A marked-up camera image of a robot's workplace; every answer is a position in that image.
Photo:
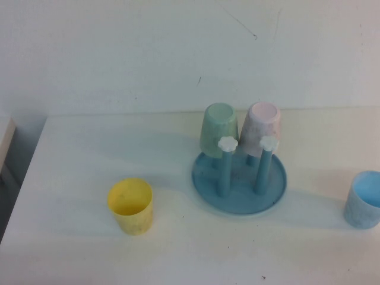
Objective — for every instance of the blue cup stand white caps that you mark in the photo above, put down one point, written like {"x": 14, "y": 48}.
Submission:
{"x": 237, "y": 202}

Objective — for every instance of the blue plastic cup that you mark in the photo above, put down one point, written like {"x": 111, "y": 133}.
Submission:
{"x": 359, "y": 213}

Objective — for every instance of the beige furniture edge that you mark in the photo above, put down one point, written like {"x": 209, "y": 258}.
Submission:
{"x": 7, "y": 133}

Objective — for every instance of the pink plastic cup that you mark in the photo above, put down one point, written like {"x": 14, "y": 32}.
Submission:
{"x": 255, "y": 133}

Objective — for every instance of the yellow plastic cup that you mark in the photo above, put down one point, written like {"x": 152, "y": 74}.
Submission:
{"x": 133, "y": 219}

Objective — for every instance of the green plastic cup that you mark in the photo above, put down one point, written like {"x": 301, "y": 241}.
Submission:
{"x": 213, "y": 133}

